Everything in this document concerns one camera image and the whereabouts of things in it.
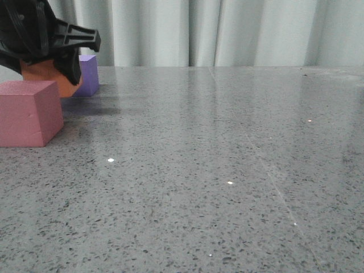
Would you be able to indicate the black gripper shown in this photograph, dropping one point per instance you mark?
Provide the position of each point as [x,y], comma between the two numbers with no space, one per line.
[31,32]

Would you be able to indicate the orange foam arch block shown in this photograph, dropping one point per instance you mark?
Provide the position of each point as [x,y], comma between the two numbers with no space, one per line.
[45,71]

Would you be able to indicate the purple foam cube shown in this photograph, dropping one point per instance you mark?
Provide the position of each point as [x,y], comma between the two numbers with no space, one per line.
[90,81]

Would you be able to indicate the pink foam cube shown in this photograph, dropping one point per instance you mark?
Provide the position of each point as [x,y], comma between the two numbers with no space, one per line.
[31,113]

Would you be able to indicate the pale green curtain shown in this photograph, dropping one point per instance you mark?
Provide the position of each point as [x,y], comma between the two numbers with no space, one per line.
[222,33]

